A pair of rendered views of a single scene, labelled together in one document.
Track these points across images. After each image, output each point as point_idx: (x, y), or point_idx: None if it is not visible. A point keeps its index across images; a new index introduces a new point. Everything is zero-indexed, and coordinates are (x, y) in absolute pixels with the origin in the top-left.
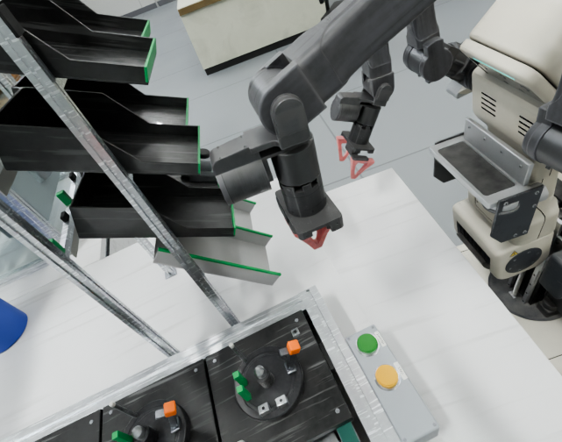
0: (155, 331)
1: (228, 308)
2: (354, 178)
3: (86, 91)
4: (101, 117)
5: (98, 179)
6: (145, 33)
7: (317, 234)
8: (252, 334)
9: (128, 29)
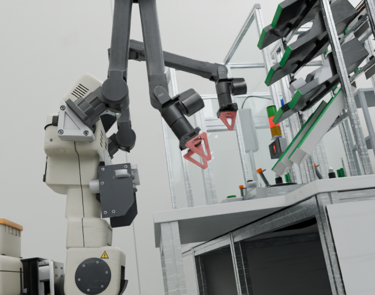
0: (349, 162)
1: (309, 174)
2: (204, 168)
3: (303, 33)
4: None
5: None
6: (273, 18)
7: (229, 124)
8: (293, 184)
9: (291, 3)
